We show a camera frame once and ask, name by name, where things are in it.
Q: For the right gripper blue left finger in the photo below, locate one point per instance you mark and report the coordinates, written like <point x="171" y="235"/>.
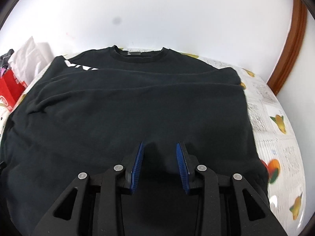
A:
<point x="133" y="167"/>

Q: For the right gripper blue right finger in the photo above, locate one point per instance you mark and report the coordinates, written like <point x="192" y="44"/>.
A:
<point x="186" y="165"/>

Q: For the black sweatshirt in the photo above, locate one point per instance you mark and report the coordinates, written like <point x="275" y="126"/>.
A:
<point x="87" y="112"/>

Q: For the fruit print table cover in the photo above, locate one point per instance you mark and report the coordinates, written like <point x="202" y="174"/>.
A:
<point x="227" y="205"/>

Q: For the red paper shopping bag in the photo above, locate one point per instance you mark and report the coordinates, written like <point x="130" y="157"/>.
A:
<point x="10" y="90"/>

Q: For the white Miniso shopping bag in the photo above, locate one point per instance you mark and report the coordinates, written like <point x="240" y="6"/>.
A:
<point x="28" y="61"/>

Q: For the plaid grey cloth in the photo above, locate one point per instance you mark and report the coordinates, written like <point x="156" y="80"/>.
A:
<point x="4" y="60"/>

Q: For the brown wooden door frame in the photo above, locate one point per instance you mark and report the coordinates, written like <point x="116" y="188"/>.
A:
<point x="291" y="48"/>

